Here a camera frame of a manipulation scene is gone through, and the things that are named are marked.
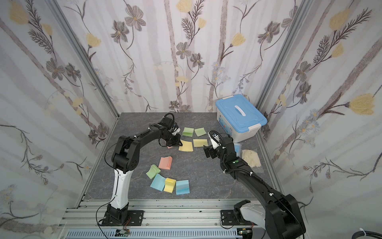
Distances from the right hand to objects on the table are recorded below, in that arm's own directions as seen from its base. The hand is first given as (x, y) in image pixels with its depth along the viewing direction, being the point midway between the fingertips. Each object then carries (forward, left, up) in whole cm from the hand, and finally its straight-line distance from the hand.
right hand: (216, 139), depth 82 cm
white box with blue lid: (+20, -17, -3) cm, 26 cm away
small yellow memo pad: (-21, +26, -17) cm, 37 cm away
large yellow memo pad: (+6, +17, -19) cm, 26 cm away
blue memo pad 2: (-22, +18, -16) cm, 33 cm away
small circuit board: (-44, +46, -17) cm, 66 cm away
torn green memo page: (+20, +8, -22) cm, 30 cm away
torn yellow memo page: (+11, +8, -22) cm, 26 cm away
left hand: (+6, +19, -15) cm, 25 cm away
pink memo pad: (-8, +30, -18) cm, 36 cm away
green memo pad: (+18, +17, -19) cm, 31 cm away
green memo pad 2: (-13, +36, -16) cm, 42 cm away
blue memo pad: (-20, +32, -17) cm, 41 cm away
